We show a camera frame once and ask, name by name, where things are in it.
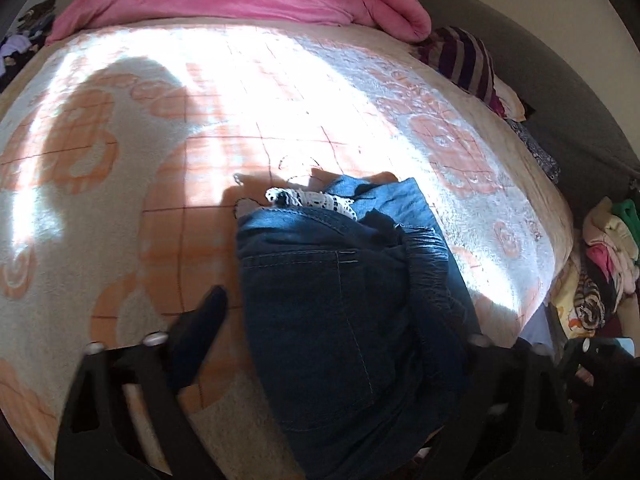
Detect blue denim pants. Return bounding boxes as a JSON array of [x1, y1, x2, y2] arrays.
[[236, 177, 480, 479]]

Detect pile of colourful clothes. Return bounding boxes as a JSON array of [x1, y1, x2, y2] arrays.
[[548, 196, 639, 339]]

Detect dark grey padded headboard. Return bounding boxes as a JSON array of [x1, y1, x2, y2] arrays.
[[419, 0, 639, 218]]

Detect orange cream patterned bed blanket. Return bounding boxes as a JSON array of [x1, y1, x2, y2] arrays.
[[1, 18, 573, 479]]

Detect maroon striped pillow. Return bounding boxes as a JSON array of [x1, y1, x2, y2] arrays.
[[416, 26, 506, 117]]

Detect clothes pile beside cabinet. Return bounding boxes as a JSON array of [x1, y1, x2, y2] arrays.
[[0, 0, 56, 92]]

